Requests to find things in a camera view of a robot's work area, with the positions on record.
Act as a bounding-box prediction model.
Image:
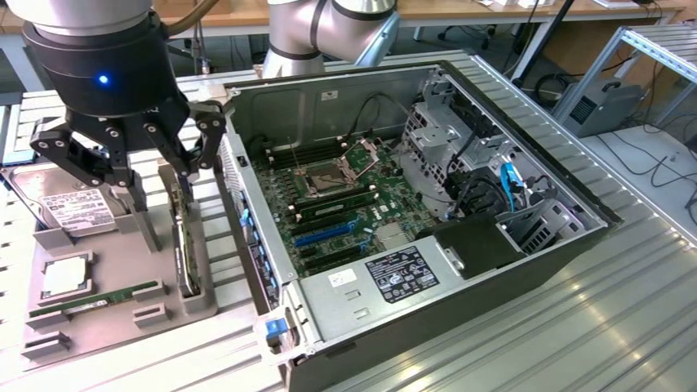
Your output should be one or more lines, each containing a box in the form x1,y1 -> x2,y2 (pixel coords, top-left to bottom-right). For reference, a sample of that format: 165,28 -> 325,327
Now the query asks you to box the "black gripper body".
21,11 -> 192,139

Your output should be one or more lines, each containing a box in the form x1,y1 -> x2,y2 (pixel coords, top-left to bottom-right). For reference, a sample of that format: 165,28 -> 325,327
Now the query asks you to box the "graphics card with black fan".
157,163 -> 204,298

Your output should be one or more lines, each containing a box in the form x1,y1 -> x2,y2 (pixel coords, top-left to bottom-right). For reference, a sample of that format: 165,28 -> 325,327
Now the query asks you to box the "blue disk carrier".
0,151 -> 45,229

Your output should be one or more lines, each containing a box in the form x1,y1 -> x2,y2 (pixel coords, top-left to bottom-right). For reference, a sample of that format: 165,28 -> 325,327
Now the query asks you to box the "silver hard disk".
0,165 -> 130,238

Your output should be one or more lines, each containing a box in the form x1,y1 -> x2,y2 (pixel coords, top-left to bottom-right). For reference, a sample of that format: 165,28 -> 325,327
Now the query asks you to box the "CPU socket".
301,161 -> 356,198

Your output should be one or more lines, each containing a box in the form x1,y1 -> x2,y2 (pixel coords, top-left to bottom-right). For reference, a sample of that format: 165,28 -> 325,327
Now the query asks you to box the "wooden desk with white legs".
0,0 -> 273,93
399,0 -> 687,82

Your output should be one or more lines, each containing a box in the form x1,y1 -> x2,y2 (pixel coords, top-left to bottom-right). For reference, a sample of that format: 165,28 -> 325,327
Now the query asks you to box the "grey parts rack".
14,179 -> 218,372

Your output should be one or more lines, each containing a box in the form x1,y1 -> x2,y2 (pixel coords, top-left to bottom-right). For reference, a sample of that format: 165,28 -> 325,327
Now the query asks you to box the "metal socket cover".
340,137 -> 383,184

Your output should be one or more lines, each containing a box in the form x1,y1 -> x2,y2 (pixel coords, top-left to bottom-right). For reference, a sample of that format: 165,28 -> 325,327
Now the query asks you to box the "green RAM stick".
26,283 -> 157,319
296,192 -> 378,220

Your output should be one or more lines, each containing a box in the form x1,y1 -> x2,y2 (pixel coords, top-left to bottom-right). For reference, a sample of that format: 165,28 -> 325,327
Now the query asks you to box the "silver CPU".
41,259 -> 92,296

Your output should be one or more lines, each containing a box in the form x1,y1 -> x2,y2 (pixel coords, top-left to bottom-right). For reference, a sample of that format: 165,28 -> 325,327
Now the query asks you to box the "long black expansion slot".
301,252 -> 361,275
289,215 -> 353,238
297,243 -> 358,265

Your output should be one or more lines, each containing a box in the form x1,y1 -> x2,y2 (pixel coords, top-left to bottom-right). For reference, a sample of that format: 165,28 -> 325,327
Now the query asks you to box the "blue expansion slot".
293,227 -> 354,247

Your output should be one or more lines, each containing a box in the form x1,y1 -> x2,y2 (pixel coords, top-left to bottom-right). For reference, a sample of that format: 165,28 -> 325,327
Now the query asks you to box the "green motherboard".
250,134 -> 439,278

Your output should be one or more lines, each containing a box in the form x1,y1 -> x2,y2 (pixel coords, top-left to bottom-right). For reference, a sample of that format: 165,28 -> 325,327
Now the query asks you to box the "grey metal drive cage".
399,69 -> 518,220

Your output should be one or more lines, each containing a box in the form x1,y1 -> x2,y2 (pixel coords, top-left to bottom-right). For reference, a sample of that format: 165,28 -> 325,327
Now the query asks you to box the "silver chipset heatsink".
374,224 -> 414,251

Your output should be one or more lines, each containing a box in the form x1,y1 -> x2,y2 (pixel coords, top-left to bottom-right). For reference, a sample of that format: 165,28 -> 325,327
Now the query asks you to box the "blue case latch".
262,320 -> 289,341

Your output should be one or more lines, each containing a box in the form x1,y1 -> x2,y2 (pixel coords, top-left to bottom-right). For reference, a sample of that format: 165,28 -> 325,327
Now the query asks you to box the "grey power supply unit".
293,234 -> 473,346

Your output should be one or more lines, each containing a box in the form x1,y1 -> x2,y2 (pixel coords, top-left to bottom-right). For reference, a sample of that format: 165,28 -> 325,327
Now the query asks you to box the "black plastic shroud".
415,214 -> 527,281

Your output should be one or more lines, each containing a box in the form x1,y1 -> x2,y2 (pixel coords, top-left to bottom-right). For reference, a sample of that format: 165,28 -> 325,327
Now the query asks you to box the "grey perforated disk bay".
497,198 -> 594,255

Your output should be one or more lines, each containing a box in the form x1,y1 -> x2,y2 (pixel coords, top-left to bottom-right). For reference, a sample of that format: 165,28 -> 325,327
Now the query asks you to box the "black slanted pole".
509,0 -> 577,82

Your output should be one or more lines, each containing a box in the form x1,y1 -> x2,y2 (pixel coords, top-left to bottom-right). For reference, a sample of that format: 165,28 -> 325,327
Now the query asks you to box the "open dark PC case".
198,60 -> 625,392

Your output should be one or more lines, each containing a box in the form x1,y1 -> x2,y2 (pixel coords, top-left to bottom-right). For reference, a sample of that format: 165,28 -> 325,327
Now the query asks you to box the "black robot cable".
162,0 -> 218,77

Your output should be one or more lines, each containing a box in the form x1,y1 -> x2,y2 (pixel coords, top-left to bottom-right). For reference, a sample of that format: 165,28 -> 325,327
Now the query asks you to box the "black looped wire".
346,92 -> 414,136

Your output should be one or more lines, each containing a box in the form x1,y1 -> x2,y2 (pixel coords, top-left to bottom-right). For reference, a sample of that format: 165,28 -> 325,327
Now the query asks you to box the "black wire bundle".
443,169 -> 505,220

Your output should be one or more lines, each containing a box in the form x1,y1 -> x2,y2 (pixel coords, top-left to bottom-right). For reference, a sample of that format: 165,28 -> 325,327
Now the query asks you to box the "blue SATA wire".
497,161 -> 527,214

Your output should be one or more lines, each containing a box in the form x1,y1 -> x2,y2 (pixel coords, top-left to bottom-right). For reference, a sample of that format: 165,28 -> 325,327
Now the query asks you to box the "grey unit with handle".
551,79 -> 647,139

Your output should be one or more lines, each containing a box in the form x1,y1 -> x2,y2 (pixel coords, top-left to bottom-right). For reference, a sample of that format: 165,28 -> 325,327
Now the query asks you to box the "aluminium frame table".
549,24 -> 697,131

